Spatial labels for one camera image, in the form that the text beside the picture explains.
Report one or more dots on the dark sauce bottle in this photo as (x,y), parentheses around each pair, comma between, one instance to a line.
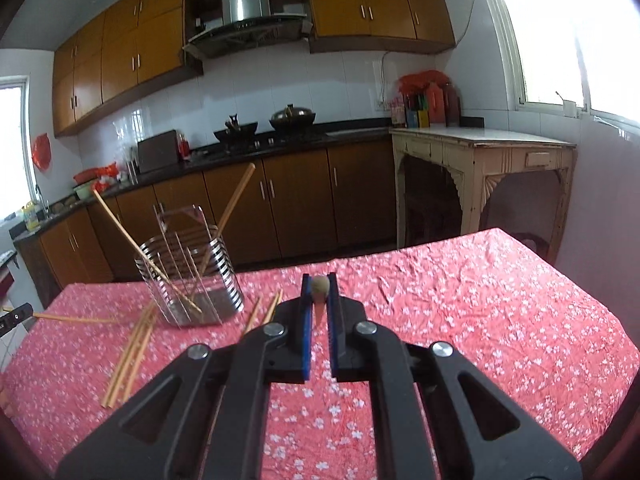
(452,105)

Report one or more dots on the black wok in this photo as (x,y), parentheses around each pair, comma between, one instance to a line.
(235,132)

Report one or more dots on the long wooden wall cabinet bank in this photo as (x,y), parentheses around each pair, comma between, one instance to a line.
(120,55)

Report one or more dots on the black kitchen countertop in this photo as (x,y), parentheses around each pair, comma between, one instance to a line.
(150,170)

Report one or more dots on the red basin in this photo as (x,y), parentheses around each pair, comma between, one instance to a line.
(92,175)

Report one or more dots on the red plastic jug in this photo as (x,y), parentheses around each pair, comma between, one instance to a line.
(436,107)

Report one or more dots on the wooden base cabinets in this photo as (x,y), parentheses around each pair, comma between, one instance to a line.
(300,200)

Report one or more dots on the red bag hanging on wall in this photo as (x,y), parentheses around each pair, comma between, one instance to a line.
(41,152)

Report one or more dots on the cream wooden side table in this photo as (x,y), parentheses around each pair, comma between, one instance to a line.
(480,142)

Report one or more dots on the small red bottle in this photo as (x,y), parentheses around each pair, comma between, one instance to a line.
(183,146)

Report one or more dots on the pot with metal lid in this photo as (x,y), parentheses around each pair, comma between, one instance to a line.
(292,117)

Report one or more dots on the short wooden wall cabinet bank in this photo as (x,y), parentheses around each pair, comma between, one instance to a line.
(380,5)

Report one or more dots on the red plastic bag on counter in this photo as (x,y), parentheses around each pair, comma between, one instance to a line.
(107,182)

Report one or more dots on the white wall-mounted shelf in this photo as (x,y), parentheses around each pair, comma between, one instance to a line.
(7,258)

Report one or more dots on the steel canister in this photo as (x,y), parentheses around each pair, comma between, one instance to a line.
(132,167)

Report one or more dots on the window beside side table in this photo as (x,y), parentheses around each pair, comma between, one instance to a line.
(565,35)

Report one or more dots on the red bag over bottles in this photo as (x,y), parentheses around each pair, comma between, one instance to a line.
(422,80)

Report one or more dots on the pink packet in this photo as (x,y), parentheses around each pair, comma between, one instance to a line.
(398,112)

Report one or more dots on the metal faucet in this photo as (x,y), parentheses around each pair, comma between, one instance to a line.
(45,202)

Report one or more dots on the steel range hood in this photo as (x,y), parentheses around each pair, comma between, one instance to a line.
(245,20)

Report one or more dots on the dark brown cutting board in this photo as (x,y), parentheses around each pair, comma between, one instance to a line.
(157,151)

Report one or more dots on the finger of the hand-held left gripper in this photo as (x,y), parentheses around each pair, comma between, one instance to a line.
(15,319)

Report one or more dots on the black gas stove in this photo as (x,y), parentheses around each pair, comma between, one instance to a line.
(260,144)

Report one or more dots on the small white box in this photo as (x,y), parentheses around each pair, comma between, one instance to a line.
(569,109)

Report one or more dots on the wall power outlet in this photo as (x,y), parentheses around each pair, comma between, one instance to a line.
(381,105)

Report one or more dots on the chopsticks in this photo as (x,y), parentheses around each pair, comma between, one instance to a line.
(125,227)

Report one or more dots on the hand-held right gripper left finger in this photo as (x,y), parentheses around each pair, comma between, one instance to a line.
(301,332)

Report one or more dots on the pale green basin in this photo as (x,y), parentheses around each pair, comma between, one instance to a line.
(85,191)

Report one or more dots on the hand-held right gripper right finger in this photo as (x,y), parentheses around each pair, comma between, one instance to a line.
(334,332)

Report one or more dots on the green bottles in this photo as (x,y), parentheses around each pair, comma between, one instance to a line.
(417,110)

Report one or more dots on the yellow dish soap bottle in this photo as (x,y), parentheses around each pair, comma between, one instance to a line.
(31,217)

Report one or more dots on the wooden chopstick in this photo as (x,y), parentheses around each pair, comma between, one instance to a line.
(235,197)
(138,360)
(144,350)
(274,305)
(125,360)
(132,360)
(320,286)
(252,316)
(75,318)

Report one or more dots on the window beside sink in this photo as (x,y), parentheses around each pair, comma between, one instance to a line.
(12,150)

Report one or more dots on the red floral tablecloth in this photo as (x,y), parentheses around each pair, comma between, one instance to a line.
(450,310)

